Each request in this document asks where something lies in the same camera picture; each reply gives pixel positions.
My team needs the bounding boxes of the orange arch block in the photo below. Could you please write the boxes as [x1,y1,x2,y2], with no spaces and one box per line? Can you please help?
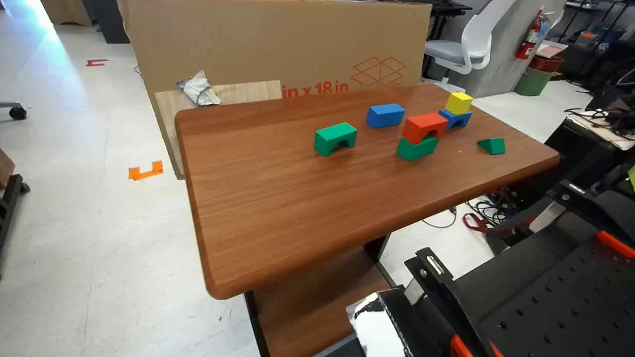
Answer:
[401,109,451,145]

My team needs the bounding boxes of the green arch block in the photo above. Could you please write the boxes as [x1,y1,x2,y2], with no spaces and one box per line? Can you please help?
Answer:
[312,121,359,159]

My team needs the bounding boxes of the blue rectangular block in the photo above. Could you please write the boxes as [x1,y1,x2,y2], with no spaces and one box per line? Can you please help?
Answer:
[365,101,407,129]

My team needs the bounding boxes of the green rectangular block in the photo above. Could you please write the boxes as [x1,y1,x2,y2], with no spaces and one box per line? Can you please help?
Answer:
[395,135,441,163]

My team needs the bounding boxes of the blue arch block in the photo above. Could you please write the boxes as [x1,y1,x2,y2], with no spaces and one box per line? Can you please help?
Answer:
[439,107,474,131]

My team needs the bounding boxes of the yellow cube block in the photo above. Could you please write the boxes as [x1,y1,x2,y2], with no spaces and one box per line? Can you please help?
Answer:
[443,89,476,117]

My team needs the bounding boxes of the green wedge block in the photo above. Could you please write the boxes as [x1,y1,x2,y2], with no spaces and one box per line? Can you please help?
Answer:
[476,137,508,157]

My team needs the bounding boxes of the large cardboard box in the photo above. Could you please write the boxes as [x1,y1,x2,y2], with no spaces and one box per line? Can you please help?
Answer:
[117,0,435,101]

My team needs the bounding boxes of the crumpled grey plastic bag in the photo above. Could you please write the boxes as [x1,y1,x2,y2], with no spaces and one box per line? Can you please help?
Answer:
[175,70,224,109]

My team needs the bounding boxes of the silver reflective foil cover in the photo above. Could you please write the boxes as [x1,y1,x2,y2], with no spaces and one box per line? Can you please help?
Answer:
[343,290,413,357]

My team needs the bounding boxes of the orange floor tape marker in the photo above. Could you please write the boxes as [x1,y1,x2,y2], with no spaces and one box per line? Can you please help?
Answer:
[127,159,165,183]

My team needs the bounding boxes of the white office chair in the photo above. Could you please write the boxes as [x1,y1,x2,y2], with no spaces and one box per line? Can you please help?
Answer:
[423,0,518,76]

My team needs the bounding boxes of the grey partition panel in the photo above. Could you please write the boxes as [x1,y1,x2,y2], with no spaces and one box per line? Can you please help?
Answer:
[462,0,568,99]

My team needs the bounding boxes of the green bin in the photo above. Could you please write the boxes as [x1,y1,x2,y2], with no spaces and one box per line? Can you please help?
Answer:
[514,68,552,99]

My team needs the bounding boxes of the red fire extinguisher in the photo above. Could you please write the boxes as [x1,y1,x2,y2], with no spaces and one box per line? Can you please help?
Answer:
[514,6,554,64]

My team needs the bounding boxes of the red box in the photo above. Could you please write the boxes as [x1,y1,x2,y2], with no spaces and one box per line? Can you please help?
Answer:
[528,56,568,74]

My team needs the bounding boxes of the dark cabinet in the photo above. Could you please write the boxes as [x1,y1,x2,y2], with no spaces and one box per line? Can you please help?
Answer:
[81,0,131,46]

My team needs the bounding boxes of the cluttered beige desk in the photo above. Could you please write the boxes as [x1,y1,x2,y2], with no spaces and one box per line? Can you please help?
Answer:
[564,97,635,153]

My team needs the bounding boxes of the black chair caster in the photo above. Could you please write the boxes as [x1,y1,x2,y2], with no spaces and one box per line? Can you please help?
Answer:
[0,99,30,123]

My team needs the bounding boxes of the brown table pedestal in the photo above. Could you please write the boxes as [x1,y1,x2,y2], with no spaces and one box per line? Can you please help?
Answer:
[244,234,413,357]

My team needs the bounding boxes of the black bar clamp orange handle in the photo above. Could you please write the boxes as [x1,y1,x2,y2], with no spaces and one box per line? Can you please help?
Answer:
[502,179,635,262]
[403,246,506,357]

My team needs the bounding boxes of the tangled black cables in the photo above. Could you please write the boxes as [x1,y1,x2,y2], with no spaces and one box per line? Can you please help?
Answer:
[423,195,524,232]

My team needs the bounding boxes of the dark equipment frame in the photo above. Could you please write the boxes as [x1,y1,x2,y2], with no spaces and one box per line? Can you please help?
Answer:
[0,147,32,280]

